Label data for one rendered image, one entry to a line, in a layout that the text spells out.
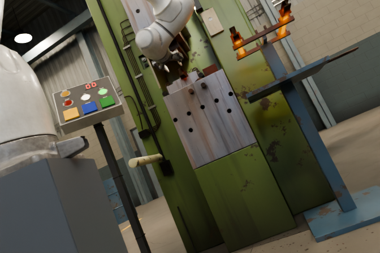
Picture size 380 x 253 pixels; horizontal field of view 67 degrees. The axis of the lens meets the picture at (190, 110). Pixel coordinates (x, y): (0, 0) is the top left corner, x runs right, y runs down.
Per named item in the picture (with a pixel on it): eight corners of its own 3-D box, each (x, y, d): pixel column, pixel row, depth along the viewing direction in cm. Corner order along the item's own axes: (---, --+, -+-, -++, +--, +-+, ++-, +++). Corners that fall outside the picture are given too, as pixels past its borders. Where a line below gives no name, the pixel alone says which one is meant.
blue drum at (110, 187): (128, 221, 550) (111, 177, 565) (104, 230, 568) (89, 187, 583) (143, 211, 605) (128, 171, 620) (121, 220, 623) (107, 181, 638)
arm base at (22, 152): (67, 149, 45) (55, 116, 46) (-69, 208, 44) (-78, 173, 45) (105, 152, 63) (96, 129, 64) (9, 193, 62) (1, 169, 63)
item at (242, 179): (297, 227, 146) (257, 142, 154) (229, 253, 152) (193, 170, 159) (284, 203, 201) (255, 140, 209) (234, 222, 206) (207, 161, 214)
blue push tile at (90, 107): (97, 109, 158) (94, 100, 163) (84, 114, 156) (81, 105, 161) (98, 111, 160) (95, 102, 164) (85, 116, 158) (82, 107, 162)
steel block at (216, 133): (257, 142, 154) (222, 68, 161) (193, 169, 159) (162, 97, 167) (255, 140, 209) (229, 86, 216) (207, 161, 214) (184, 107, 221)
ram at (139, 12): (190, 6, 175) (165, -48, 182) (135, 35, 180) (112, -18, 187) (202, 31, 216) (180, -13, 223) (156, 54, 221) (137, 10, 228)
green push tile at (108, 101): (115, 103, 161) (111, 95, 166) (102, 108, 159) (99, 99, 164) (115, 105, 163) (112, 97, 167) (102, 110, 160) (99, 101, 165)
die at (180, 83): (201, 82, 169) (194, 69, 171) (170, 96, 172) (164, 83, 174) (210, 92, 210) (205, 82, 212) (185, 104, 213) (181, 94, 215)
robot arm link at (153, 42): (158, 66, 121) (177, 42, 121) (145, 56, 106) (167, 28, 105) (139, 52, 124) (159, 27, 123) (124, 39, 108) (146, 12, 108)
